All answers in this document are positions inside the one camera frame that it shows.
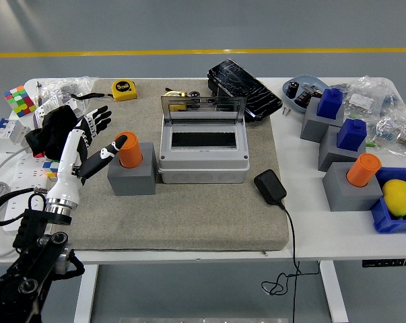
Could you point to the clear plastic bag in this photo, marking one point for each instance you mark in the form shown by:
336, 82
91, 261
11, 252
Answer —
71, 85

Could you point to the small white plastic module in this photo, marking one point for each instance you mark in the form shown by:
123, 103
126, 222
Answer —
79, 106

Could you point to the small green part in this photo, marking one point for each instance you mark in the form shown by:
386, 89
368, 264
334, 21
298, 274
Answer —
370, 144

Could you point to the white power strip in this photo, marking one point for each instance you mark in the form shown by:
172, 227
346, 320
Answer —
24, 175

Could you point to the dark red capacitor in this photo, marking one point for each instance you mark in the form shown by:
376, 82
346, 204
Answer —
303, 98

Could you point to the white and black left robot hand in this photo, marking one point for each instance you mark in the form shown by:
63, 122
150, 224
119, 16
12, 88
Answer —
66, 168

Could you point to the white printed packet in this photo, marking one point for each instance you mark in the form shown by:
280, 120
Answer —
51, 106

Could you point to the black cloth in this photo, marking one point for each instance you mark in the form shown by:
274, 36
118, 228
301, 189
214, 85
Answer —
52, 131

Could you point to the black plastic case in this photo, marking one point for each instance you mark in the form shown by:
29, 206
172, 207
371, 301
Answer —
212, 85

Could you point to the transparent hinged box lid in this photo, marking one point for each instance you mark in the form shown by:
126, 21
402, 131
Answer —
229, 101

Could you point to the grey electrical junction box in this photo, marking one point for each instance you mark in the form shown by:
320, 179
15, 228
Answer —
202, 171

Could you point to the small black capacitor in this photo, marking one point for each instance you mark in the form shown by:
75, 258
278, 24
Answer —
195, 94

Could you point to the clear bag of small parts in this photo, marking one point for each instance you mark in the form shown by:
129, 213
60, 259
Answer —
367, 97
394, 131

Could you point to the yellow lemon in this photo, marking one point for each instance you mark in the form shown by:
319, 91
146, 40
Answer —
398, 198

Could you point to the grey-brown fabric mat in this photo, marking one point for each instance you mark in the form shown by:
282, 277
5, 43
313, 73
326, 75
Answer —
206, 222

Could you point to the white circuit breaker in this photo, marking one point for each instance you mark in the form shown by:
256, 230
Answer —
7, 134

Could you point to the grey holder block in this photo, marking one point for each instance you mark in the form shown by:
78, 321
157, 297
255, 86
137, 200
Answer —
312, 126
347, 198
330, 153

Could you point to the blue-grey dish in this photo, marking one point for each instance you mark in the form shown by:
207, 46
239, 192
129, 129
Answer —
310, 80

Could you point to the black table control panel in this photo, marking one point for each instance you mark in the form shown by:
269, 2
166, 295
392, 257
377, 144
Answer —
384, 263

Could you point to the colourful puzzle cube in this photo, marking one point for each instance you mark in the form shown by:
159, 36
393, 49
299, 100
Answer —
51, 168
19, 101

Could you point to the blue plastic bin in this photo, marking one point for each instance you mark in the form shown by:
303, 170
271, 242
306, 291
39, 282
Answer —
382, 218

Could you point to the black power adapter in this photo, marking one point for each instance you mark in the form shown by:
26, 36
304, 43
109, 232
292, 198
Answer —
270, 186

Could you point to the yellow square tape measure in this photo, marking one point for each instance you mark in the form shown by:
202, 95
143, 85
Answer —
123, 91

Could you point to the grey block with round hole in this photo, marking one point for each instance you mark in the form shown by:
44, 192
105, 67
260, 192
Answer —
132, 183

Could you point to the white table leg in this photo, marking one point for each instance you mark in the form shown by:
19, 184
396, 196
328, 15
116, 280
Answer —
86, 296
335, 296

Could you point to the orange cylinder battery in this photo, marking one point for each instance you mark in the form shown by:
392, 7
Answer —
362, 170
130, 154

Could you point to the small metal part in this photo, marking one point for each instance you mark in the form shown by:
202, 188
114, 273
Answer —
312, 90

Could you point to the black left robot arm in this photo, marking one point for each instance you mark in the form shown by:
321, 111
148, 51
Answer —
31, 269

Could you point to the blue plastic block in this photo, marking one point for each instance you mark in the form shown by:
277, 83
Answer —
350, 134
330, 104

